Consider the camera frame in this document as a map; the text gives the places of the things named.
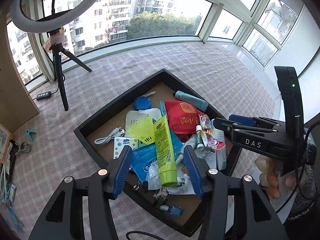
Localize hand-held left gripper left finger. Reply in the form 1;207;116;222
29;146;133;240

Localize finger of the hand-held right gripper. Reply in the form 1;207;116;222
212;117;274;138
228;114;279;127

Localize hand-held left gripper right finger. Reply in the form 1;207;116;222
183;146;288;240

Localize blue wet wipes pack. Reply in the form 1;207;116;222
130;129;184;182

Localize yellow green tube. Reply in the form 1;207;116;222
154;114;179;187

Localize black tray container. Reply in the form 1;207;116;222
73;68;242;238

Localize person's right forearm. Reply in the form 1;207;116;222
285;166;318;227

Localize person's right hand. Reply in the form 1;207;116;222
255;155;299;200

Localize pink coffee creamer pouch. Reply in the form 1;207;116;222
203;128;226;150

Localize white flat packet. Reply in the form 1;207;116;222
165;174;198;196

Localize green white lip balm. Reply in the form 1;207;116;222
195;124;204;149

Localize white carton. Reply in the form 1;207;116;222
211;129;228;171

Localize white plastic bottle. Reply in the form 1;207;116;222
179;134;198;153

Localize clear plastic bag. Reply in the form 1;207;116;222
146;164;163;191

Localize small blue bottle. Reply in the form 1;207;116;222
159;204;185;218

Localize red packet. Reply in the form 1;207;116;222
164;100;201;136

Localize teal bottle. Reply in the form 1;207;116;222
174;90;209;112

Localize neon yellow plastic comb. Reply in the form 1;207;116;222
127;118;157;145

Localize white pouch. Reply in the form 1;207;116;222
125;108;162;133

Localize blue round lid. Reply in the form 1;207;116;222
133;96;152;111

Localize pink checked tablecloth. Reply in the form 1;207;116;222
0;42;282;240

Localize teal clothespin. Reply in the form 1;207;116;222
25;129;38;141

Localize small brown metal clip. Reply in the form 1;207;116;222
15;142;32;157

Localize black sachet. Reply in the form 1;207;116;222
5;140;21;184

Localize white framed window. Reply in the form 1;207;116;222
6;0;310;87

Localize orange white tissue pack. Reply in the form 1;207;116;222
0;123;12;163

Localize wooden board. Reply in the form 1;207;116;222
0;5;40;133

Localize white coiled charging cable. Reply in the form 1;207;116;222
94;127;125;145

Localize ring light on tripod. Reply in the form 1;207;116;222
10;0;110;112

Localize ring light cable controller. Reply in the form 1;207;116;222
29;75;60;102

